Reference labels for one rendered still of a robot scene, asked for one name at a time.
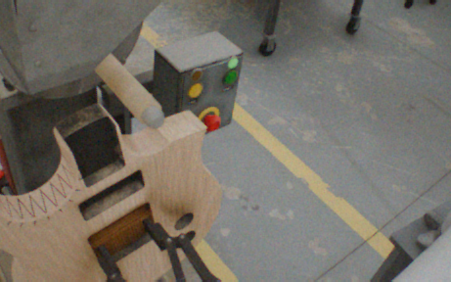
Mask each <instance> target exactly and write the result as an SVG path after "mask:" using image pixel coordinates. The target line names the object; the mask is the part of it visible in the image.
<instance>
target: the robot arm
mask: <svg viewBox="0 0 451 282"><path fill-rule="evenodd" d="M424 218H425V220H426V221H427V223H428V225H429V227H430V228H431V229H432V230H431V231H430V232H428V233H426V234H422V235H420V236H418V237H417V238H416V244H417V245H418V246H419V247H421V248H423V249H424V252H423V253H422V254H420V255H419V256H418V257H417V258H416V260H413V261H412V263H411V264H410V265H408V267H406V268H405V269H404V270H403V271H402V272H401V273H400V274H399V275H397V276H396V278H395V279H393V280H392V281H391V282H451V211H450V212H449V214H448V216H447V217H446V218H445V219H443V218H442V217H440V216H439V215H438V214H437V213H434V211H428V212H427V213H426V214H425V215H424ZM142 221H143V224H144V227H145V229H146V231H147V232H148V234H149V235H151V237H152V240H154V241H155V243H156V244H157V245H158V248H159V249H160V250H161V251H163V250H166V249H167V251H168V254H169V260H170V263H171V266H172V269H173V272H174V276H175V278H176V281H177V282H187V280H186V278H185V275H184V273H183V269H182V267H181V264H180V258H179V256H178V253H177V251H176V249H179V248H181V249H182V251H183V252H184V255H185V256H186V257H187V259H188V260H189V261H190V263H191V265H192V266H193V268H194V269H195V270H196V272H197V274H198V275H199V276H200V278H201V280H202V281H203V282H223V281H222V280H221V279H219V278H217V277H216V276H215V275H214V274H212V273H211V272H210V270H208V268H207V266H206V264H205V263H204V261H203V260H202V259H201V256H200V255H199V253H197V251H196V250H195V247H194V246H193V244H192V243H191V242H190V241H189V238H188V237H187V235H186V234H185V233H180V234H179V235H178V236H177V237H171V236H169V234H168V233H167V232H166V230H165V229H164V228H163V226H161V224H160V223H159V222H156V224H154V225H152V223H151V222H150V220H149V219H148V218H147V217H146V218H145V219H143V220H142ZM97 249H98V250H99V252H100V253H101V255H102V257H101V258H98V263H99V265H100V267H101V268H102V269H103V270H104V272H105V274H106V276H107V280H106V281H105V282H128V281H126V279H124V278H123V277H122V274H121V273H120V269H119V267H118V265H117V264H115V262H114V259H113V258H112V257H111V256H110V254H109V252H108V251H107V250H106V248H105V247H104V245H102V246H101V245H100V247H98V248H97Z"/></svg>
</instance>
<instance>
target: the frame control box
mask: <svg viewBox="0 0 451 282"><path fill-rule="evenodd" d="M232 57H237V58H238V59H239V62H238V63H237V65H236V66H235V68H234V69H227V63H228V59H231V58H232ZM243 57H244V52H243V51H242V50H241V49H240V48H238V47H237V46H236V45H234V43H231V42H230V41H229V40H228V39H227V38H225V37H223V35H222V34H221V33H218V32H217V31H214V32H212V33H209V34H203V35H200V36H197V37H194V38H190V39H187V40H182V41H178V42H176V43H172V44H169V45H166V46H161V47H157V48H156V49H155V61H154V75H153V94H152V97H153V98H154V99H155V100H157V102H158V103H159V104H160V105H161V111H162V112H163V113H164V117H165V118H168V117H171V116H173V115H176V114H179V113H181V112H184V111H191V112H192V113H193V114H194V115H195V116H196V117H197V118H198V119H199V120H200V121H201V122H202V123H203V124H204V122H203V119H204V118H205V117H207V116H219V117H221V123H220V125H219V127H218V128H217V129H220V128H222V127H224V126H226V125H229V124H230V122H231V120H232V116H233V112H234V107H235V98H236V93H237V89H238V84H239V80H240V74H241V66H242V61H243ZM195 69H201V70H202V71H203V75H202V77H201V78H200V79H199V80H197V81H191V80H190V75H191V72H192V71H193V70H195ZM231 71H234V72H235V73H236V74H237V77H236V79H235V81H234V82H232V83H231V84H227V83H226V82H225V78H226V76H227V74H229V72H231ZM195 84H200V85H201V87H202V91H201V92H200V93H199V94H198V96H197V97H191V96H190V95H189V91H190V89H191V87H192V86H194V85H195Z"/></svg>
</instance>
